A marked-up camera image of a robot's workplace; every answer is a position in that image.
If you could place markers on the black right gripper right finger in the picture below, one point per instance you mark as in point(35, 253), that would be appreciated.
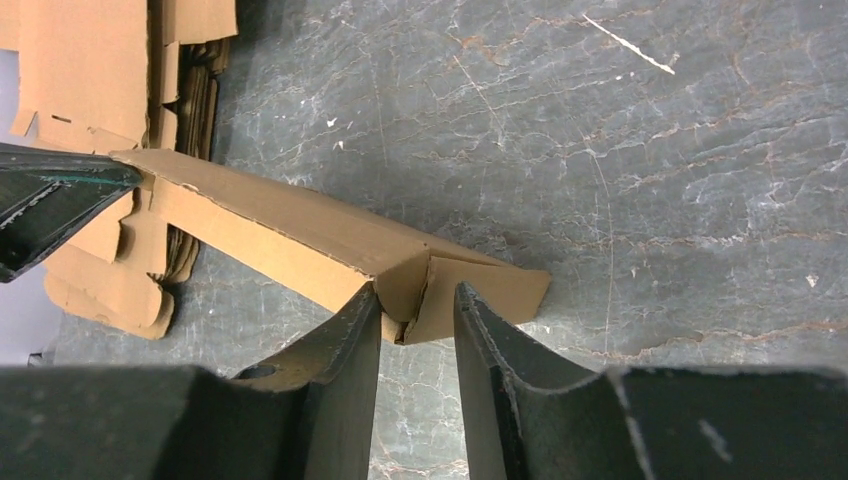
point(529, 413)

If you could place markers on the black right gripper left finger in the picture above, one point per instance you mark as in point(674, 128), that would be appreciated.
point(304, 413)

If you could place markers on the stack of flat cardboard sheets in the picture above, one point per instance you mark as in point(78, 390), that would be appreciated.
point(102, 76)

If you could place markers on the brown cardboard box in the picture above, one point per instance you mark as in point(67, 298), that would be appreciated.
point(325, 249)

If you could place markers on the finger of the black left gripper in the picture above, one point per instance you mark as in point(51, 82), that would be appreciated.
point(48, 196)

